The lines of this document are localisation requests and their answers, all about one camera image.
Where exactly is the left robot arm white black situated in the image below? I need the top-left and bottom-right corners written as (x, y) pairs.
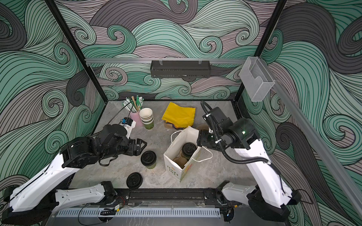
top-left (2, 124), bottom-right (147, 226)

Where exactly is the clear acrylic wall holder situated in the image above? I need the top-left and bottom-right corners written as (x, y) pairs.
top-left (239, 56), bottom-right (275, 102)

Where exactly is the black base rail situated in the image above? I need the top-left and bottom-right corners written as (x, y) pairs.
top-left (56, 187), bottom-right (281, 205)

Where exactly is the brown pulp cup carrier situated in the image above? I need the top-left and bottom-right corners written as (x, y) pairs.
top-left (173, 154), bottom-right (188, 169)
top-left (196, 124), bottom-right (209, 131)

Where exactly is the yellow napkin stack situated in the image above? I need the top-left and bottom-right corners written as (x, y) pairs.
top-left (162, 102), bottom-right (196, 129)

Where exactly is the white paper gift bag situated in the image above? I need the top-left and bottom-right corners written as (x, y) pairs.
top-left (164, 127), bottom-right (214, 182)

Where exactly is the stack of green paper cups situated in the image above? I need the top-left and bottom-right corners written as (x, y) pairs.
top-left (139, 108), bottom-right (154, 130)

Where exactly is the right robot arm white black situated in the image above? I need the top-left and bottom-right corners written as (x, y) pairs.
top-left (197, 101), bottom-right (301, 222)

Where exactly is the black wall tray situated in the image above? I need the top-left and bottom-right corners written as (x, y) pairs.
top-left (150, 60), bottom-right (211, 78)

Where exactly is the white slotted cable duct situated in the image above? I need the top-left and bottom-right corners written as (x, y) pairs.
top-left (56, 207), bottom-right (221, 218)

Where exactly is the black cup lid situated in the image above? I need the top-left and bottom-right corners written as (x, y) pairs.
top-left (140, 151), bottom-right (157, 167)
top-left (182, 142), bottom-right (197, 159)

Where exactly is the stack of black cup lids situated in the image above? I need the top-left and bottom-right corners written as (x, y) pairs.
top-left (126, 172), bottom-right (143, 189)

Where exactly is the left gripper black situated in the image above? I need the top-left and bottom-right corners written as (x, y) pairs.
top-left (98, 137), bottom-right (148, 161)

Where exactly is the pink holder with straws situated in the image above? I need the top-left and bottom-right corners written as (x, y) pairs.
top-left (122, 95), bottom-right (144, 127)

